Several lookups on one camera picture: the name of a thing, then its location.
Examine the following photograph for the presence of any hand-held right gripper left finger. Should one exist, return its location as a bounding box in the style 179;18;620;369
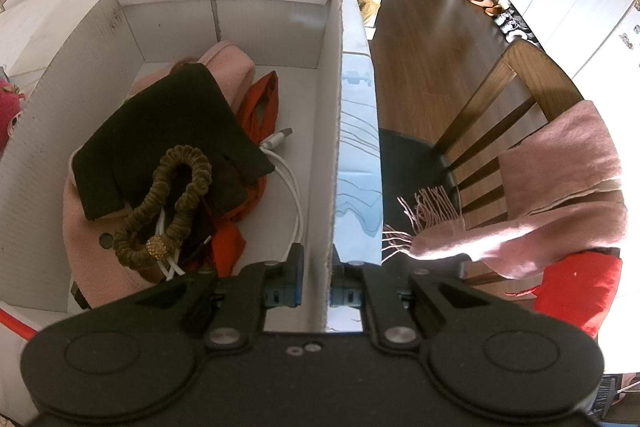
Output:
132;243;307;351

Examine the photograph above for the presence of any white cabinet with stickers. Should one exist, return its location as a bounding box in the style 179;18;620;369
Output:
575;2;640;78

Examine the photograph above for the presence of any white USB cable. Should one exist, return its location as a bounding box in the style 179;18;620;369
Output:
155;127;305;281

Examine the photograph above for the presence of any pink fabric hat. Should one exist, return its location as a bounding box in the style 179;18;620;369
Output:
62;39;257;314

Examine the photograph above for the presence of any black dotted fingerless glove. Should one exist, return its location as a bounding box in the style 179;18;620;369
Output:
69;63;277;222

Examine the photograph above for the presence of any row of shoes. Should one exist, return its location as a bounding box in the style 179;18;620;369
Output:
457;0;542;46

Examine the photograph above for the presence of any pink fringed scarf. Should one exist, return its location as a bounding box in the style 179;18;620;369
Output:
382;99;629;281

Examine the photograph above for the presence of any yellow plastic bag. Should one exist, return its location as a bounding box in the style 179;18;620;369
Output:
352;0;381;28

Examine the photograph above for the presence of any pink plush strawberry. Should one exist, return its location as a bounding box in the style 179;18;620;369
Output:
0;79;27;154

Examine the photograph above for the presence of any wooden slatted dining chair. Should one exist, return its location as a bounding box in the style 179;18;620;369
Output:
377;39;587;289

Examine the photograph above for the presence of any red cardboard box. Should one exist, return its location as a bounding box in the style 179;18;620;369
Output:
0;0;347;344

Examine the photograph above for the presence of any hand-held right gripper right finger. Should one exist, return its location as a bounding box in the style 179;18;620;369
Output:
330;261;497;352

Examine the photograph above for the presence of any red garment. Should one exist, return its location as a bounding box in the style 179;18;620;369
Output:
532;252;624;339

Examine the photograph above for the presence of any red cloth strap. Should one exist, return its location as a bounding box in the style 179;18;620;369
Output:
200;71;281;279

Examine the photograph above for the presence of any brown hair scrunchie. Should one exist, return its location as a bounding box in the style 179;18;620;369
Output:
112;146;214;269

